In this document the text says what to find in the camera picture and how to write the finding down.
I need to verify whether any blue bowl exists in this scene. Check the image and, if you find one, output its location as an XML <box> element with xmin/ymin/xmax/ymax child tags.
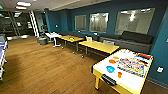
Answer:
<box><xmin>105</xmin><ymin>65</ymin><xmax>116</xmax><ymax>74</ymax></box>

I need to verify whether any green exit sign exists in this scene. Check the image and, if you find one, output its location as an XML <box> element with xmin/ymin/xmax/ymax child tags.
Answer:
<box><xmin>0</xmin><ymin>3</ymin><xmax>5</xmax><ymax>10</ymax></box>

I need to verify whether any small orange bowl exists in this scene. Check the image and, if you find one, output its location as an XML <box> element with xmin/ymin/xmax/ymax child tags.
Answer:
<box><xmin>112</xmin><ymin>55</ymin><xmax>121</xmax><ymax>61</ymax></box>

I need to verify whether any white wall outlet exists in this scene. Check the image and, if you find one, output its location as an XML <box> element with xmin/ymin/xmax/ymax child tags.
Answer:
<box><xmin>156</xmin><ymin>66</ymin><xmax>165</xmax><ymax>74</ymax></box>

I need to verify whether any dark grey sofa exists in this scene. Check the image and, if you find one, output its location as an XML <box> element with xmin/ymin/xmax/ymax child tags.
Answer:
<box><xmin>97</xmin><ymin>30</ymin><xmax>155</xmax><ymax>55</ymax></box>

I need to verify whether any small orange cup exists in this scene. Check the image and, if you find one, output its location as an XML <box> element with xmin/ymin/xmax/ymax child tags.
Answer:
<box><xmin>116</xmin><ymin>71</ymin><xmax>124</xmax><ymax>79</ymax></box>

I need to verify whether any dark trash bin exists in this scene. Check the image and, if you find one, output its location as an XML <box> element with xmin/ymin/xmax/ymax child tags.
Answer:
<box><xmin>37</xmin><ymin>35</ymin><xmax>48</xmax><ymax>46</ymax></box>

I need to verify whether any dark framed window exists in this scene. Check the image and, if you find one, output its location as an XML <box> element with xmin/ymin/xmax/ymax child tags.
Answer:
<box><xmin>88</xmin><ymin>12</ymin><xmax>110</xmax><ymax>34</ymax></box>
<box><xmin>114</xmin><ymin>7</ymin><xmax>157</xmax><ymax>37</ymax></box>
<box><xmin>73</xmin><ymin>14</ymin><xmax>88</xmax><ymax>32</ymax></box>

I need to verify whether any brown cardboard box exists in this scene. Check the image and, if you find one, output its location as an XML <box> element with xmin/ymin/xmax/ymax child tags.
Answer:
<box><xmin>102</xmin><ymin>38</ymin><xmax>116</xmax><ymax>46</ymax></box>

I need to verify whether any yellow wooden gaming table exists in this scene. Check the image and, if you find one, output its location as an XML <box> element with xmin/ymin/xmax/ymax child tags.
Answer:
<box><xmin>91</xmin><ymin>48</ymin><xmax>155</xmax><ymax>94</ymax></box>

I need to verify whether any orange plastic bowl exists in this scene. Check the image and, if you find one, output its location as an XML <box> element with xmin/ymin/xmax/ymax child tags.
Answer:
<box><xmin>108</xmin><ymin>58</ymin><xmax>118</xmax><ymax>65</ymax></box>

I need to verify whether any colourful board game box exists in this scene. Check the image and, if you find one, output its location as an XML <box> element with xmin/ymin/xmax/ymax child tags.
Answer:
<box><xmin>116</xmin><ymin>56</ymin><xmax>150</xmax><ymax>79</ymax></box>

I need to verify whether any rectangular ceiling light panel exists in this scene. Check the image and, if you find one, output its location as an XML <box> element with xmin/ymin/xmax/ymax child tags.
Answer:
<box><xmin>16</xmin><ymin>1</ymin><xmax>32</xmax><ymax>7</ymax></box>
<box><xmin>14</xmin><ymin>5</ymin><xmax>28</xmax><ymax>10</ymax></box>

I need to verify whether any small white table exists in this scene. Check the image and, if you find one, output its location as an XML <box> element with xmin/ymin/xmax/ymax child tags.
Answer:
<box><xmin>44</xmin><ymin>32</ymin><xmax>63</xmax><ymax>48</ymax></box>

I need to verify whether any black table end panel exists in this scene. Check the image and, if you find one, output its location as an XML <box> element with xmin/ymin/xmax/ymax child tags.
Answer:
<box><xmin>101</xmin><ymin>73</ymin><xmax>118</xmax><ymax>87</ymax></box>

